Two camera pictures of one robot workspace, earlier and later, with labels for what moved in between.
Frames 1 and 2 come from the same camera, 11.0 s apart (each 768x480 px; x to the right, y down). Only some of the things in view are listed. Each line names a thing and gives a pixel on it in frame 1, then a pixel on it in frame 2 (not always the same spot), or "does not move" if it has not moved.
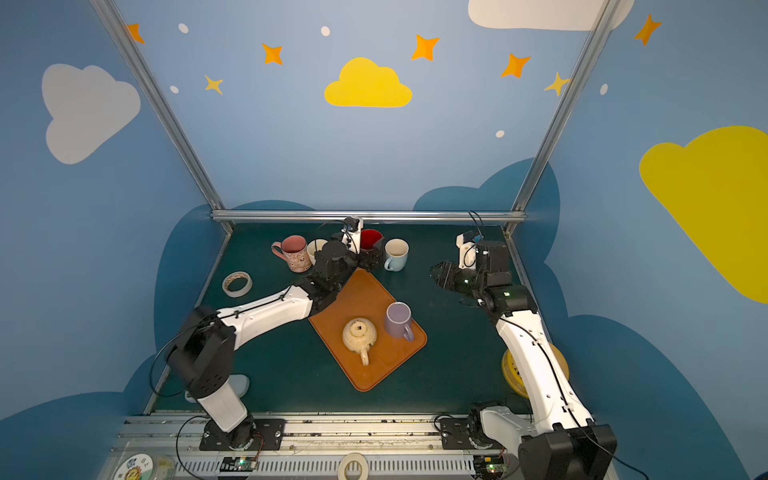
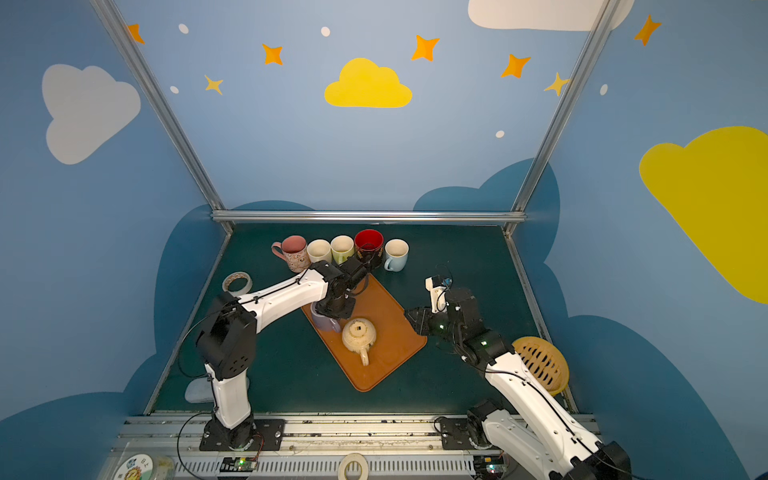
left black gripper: x=358 y=255 to x=335 y=306
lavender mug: x=398 y=321 to x=323 y=322
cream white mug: x=314 y=246 does not move
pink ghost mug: x=294 y=250 does not move
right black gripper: x=448 y=278 to x=425 y=318
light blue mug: x=397 y=254 does not move
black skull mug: x=370 y=239 does not move
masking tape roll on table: x=240 y=292 does not move
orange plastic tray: x=367 y=333 does not move
